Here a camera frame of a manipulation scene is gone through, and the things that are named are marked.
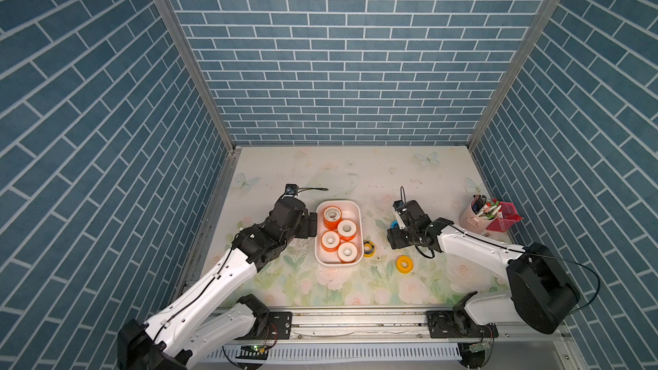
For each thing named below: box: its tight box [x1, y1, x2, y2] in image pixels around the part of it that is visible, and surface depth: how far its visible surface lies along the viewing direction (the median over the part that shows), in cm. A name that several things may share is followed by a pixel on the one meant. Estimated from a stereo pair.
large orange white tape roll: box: [320, 230, 341, 253], surface depth 91 cm
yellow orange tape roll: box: [395, 254, 414, 275], surface depth 87 cm
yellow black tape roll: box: [363, 239, 376, 258], surface depth 90 cm
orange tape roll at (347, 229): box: [337, 219, 358, 241], surface depth 91 cm
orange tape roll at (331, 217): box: [323, 205, 343, 231], surface depth 95 cm
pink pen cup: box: [459, 194, 502, 234], surface depth 88 cm
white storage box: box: [314, 199, 365, 268], surface depth 91 cm
